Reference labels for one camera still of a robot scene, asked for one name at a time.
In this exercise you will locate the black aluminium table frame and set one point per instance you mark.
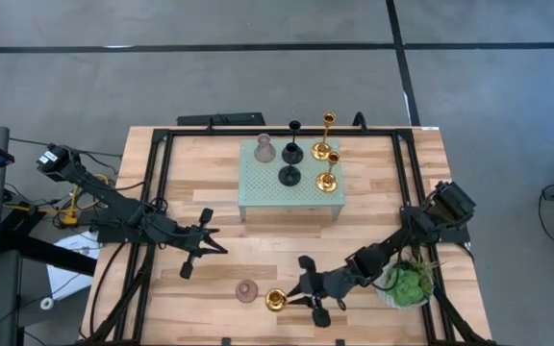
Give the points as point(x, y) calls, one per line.
point(282, 131)

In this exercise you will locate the pink glass candle holder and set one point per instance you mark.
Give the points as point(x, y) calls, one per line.
point(246, 291)
point(264, 151)

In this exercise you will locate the black metal candlestick holder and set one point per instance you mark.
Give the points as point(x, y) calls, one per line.
point(289, 177)
point(292, 155)

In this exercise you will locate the green succulent in white pot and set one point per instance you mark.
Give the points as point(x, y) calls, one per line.
point(409, 290)

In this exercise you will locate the black power strip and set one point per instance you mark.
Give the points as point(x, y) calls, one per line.
point(220, 119)

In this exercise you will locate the white paper sheet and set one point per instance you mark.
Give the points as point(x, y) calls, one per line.
point(70, 279)

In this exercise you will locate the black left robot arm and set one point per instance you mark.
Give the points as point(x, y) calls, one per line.
point(113, 206)

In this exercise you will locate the white tape roll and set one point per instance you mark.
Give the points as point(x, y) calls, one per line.
point(46, 298)

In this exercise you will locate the green perforated metal shelf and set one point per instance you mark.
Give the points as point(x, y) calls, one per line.
point(262, 187)

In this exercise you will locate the white label sticker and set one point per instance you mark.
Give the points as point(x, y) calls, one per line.
point(430, 128)

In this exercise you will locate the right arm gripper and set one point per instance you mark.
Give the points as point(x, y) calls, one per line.
point(327, 286)

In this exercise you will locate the gold metal candlestick holder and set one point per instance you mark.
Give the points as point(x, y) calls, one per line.
point(275, 300)
point(321, 152)
point(326, 182)

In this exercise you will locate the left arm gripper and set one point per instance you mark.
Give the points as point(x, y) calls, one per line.
point(190, 238)

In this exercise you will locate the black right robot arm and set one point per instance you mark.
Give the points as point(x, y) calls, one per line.
point(402, 240)

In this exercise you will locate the black table leg bar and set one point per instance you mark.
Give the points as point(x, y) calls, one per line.
point(51, 252)

